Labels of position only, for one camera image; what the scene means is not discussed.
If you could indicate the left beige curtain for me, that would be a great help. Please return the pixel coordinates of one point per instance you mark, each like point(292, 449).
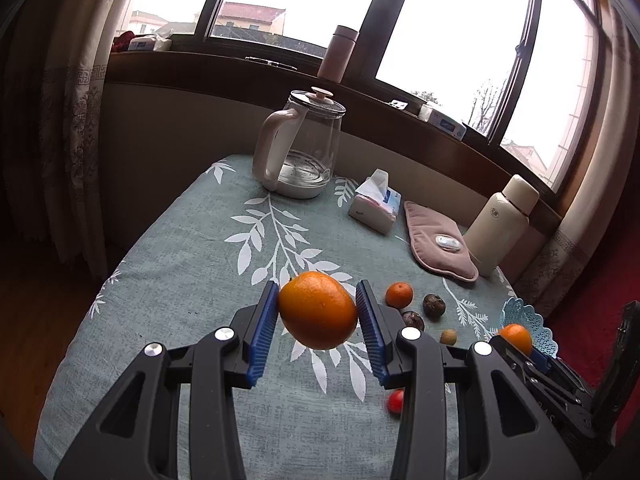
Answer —
point(70, 108)

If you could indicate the large orange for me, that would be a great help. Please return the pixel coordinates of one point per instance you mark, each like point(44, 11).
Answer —
point(317, 310)

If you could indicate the light blue plastic basket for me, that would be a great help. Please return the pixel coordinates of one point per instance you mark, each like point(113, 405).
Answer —
point(516, 311)

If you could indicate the dark passion fruit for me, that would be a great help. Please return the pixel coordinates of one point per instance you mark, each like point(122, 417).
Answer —
point(413, 319)
point(433, 306)

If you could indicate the green leaf pattern tablecloth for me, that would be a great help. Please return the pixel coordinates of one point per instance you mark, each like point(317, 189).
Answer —
point(314, 414)

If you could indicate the white blue box on sill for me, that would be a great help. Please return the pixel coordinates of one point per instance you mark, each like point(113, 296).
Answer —
point(441, 121)

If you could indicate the pink tumbler on sill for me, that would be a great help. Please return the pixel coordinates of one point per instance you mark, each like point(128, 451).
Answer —
point(337, 56)

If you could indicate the pink hot water bag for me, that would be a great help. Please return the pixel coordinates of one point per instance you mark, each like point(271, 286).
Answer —
point(437, 243)

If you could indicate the small tan longan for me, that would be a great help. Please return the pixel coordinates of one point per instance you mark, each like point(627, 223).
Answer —
point(449, 337)

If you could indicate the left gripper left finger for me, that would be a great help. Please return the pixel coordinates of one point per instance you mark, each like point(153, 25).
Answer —
point(133, 432)

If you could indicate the glass kettle white handle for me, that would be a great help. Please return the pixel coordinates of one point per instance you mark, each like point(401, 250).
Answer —
point(296, 149)

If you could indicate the white items on sill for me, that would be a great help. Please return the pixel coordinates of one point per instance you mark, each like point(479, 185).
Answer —
point(153, 43)

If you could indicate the cream thermos flask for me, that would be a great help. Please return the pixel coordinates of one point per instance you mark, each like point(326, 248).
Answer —
point(500, 224)

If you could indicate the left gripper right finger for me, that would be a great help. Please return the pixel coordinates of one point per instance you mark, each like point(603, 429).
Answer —
point(477, 403)

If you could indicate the beige curtain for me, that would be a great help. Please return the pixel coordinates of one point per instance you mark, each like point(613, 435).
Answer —
point(70, 108)
point(551, 275)

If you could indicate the small tangerine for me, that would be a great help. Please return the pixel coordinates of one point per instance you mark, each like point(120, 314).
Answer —
point(399, 295)

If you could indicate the right beige curtain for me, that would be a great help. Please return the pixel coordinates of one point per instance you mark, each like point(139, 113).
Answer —
point(551, 275)

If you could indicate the tissue pack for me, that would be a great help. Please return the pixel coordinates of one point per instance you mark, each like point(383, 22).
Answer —
point(375, 203)

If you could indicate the red cherry tomato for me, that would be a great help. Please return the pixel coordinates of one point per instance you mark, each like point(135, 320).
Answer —
point(395, 402)

